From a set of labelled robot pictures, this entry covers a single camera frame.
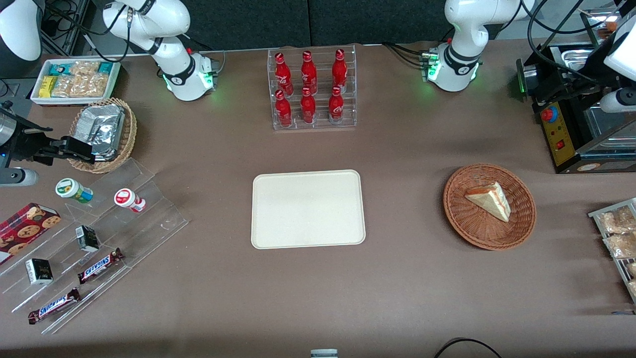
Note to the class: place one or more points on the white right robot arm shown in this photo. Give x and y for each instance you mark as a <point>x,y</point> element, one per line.
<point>149,20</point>

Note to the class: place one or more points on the red cola bottle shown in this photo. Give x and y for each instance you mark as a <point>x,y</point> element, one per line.
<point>309,73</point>
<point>283,74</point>
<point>340,72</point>
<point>336,107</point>
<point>308,108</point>
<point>283,110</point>

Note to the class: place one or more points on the clear acrylic stepped display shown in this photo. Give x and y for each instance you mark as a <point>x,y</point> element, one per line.
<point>149,228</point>

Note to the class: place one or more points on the clear bag of pastry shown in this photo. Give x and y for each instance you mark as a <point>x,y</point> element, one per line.
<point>621,246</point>
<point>632,288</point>
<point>616,220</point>
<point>632,269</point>

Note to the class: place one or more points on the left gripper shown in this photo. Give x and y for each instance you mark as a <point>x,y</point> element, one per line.
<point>570,83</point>

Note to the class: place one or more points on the round brown wicker basket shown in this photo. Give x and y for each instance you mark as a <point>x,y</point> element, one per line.
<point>477,228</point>

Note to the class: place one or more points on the dark fabric partition panel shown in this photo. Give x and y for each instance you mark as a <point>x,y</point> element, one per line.
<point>377,20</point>
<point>248,22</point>

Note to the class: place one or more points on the clear acrylic bottle rack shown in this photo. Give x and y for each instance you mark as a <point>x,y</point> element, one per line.
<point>320,124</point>

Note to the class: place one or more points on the cream rectangular tray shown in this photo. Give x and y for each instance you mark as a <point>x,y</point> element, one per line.
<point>308,209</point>

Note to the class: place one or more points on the green lid cup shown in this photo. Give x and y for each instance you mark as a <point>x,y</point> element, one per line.
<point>72,189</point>

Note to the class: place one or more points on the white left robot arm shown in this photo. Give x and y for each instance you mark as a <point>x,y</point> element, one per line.
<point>462,30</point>

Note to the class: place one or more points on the silver foil pack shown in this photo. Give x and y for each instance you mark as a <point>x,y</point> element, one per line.
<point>99,129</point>

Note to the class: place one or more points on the steel warmer pan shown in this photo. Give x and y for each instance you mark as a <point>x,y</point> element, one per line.
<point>576,57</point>
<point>606,127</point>

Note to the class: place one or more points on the black food warmer machine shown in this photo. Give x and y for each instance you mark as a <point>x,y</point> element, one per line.
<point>561,144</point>

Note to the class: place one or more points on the snickers bar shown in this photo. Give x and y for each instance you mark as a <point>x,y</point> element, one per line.
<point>53,306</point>
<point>99,266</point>

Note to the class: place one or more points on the metal tray of pastries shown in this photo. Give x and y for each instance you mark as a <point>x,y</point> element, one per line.
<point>596,214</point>

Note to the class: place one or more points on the triangular sandwich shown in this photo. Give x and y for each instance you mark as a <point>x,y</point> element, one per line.
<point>489,199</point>

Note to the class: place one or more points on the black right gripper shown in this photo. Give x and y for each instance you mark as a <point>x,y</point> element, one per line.
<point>26,144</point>

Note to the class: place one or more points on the orange fried food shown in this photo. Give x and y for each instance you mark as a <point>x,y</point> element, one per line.
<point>607,25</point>

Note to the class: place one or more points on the aluminium frame rail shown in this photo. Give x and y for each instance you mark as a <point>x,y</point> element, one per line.
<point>74,25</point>

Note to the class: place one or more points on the red lid cup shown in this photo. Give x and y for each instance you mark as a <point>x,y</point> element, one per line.
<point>126,199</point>

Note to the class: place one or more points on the small grey device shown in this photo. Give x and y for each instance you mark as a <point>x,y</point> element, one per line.
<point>324,354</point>

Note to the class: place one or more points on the thin blue object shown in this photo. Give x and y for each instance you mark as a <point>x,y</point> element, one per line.
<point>623,313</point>

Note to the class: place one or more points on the light wicker basket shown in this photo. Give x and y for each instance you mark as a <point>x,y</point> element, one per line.
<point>128,134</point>

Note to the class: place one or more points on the white snack tray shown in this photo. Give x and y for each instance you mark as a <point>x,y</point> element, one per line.
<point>37,97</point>

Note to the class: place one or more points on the red cookie box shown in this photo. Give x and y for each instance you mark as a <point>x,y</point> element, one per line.
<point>25,231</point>

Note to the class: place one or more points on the yellow snack packet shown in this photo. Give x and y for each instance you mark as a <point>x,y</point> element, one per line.
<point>47,86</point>

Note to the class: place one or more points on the clear bag of crackers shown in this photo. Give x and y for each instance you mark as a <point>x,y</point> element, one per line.
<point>63,85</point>
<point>84,68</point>
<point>89,85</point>

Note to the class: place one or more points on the small black box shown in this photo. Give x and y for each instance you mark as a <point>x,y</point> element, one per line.
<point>87,238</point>
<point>39,271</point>

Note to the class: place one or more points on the teal snack packet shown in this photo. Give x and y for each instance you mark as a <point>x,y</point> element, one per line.
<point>57,69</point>
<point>105,67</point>

